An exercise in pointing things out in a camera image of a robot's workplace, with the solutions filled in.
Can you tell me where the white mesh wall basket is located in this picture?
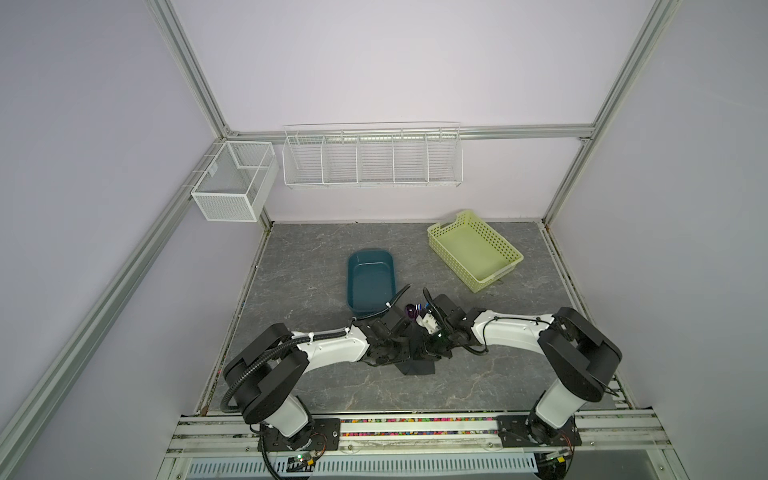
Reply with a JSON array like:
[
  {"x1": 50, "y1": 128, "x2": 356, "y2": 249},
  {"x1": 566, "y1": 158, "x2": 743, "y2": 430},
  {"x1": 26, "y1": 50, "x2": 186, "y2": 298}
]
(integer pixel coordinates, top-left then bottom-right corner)
[{"x1": 191, "y1": 141, "x2": 279, "y2": 223}]

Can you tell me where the light green perforated plastic basket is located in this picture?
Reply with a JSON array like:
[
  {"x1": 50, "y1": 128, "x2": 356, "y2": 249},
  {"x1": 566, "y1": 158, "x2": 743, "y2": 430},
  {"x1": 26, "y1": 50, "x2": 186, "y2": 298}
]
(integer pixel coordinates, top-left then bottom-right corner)
[{"x1": 427, "y1": 210, "x2": 524, "y2": 293}]

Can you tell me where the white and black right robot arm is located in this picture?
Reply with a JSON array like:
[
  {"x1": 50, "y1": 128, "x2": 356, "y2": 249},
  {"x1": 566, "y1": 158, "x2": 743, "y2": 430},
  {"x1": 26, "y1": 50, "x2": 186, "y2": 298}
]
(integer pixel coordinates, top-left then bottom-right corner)
[{"x1": 421, "y1": 289, "x2": 622, "y2": 445}]

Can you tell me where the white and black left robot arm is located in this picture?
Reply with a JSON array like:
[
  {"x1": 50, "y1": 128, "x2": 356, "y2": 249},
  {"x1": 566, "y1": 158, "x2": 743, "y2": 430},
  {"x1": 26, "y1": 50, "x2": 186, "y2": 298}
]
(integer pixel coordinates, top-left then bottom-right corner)
[{"x1": 219, "y1": 287, "x2": 412, "y2": 450}]

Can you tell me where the purple metallic spoon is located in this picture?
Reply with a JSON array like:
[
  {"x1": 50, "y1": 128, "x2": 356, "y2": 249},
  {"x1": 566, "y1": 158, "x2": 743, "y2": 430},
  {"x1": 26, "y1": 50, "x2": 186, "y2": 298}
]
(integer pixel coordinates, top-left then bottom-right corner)
[{"x1": 404, "y1": 304, "x2": 419, "y2": 320}]

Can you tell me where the teal plastic cutlery bin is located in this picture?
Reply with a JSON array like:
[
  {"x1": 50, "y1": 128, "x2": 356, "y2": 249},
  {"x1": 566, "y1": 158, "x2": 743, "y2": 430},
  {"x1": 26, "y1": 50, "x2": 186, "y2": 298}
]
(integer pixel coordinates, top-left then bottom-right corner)
[{"x1": 347, "y1": 249, "x2": 397, "y2": 317}]

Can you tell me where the aluminium enclosure frame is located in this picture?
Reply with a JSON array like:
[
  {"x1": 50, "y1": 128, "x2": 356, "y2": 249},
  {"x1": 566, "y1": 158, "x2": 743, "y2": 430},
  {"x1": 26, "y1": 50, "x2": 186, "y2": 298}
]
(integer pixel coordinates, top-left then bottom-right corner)
[{"x1": 0, "y1": 0, "x2": 685, "y2": 463}]

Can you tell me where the white wire wall rack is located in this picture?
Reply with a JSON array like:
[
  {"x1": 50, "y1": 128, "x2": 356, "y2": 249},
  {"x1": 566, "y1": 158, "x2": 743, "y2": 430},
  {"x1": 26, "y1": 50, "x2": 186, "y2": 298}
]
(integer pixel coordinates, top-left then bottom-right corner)
[{"x1": 283, "y1": 122, "x2": 464, "y2": 188}]

